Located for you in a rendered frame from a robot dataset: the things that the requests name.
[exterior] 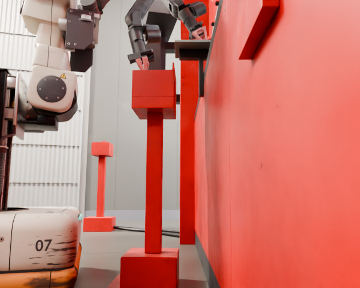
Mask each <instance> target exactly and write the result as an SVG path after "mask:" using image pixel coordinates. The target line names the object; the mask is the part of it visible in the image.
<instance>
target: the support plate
mask: <svg viewBox="0 0 360 288"><path fill-rule="evenodd" d="M210 42H211V40H175V58H179V50H180V49H209V47H210Z"/></svg>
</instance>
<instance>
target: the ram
mask: <svg viewBox="0 0 360 288"><path fill-rule="evenodd" d="M217 7H218V6H216V5H215V0H213V1H212V0H209V36H211V35H212V32H213V26H211V20H215V16H216V13H217Z"/></svg>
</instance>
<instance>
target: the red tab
mask: <svg viewBox="0 0 360 288"><path fill-rule="evenodd" d="M278 8H279V0H243V2H242V6H241V9H240V11H239V14H238V18H237V36H238V59H239V60H250V59H251V58H252V56H253V54H254V52H255V50H256V49H257V47H258V45H259V43H260V41H261V39H262V37H263V36H264V34H265V32H266V30H267V28H268V26H269V24H270V23H271V21H272V19H273V17H274V16H275V14H276V12H277V10H278Z"/></svg>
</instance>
